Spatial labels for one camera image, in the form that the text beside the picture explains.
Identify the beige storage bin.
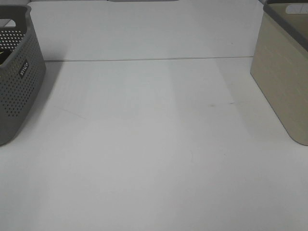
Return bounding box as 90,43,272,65
250,0,308,145

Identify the grey perforated plastic basket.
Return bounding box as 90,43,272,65
0,5,46,145

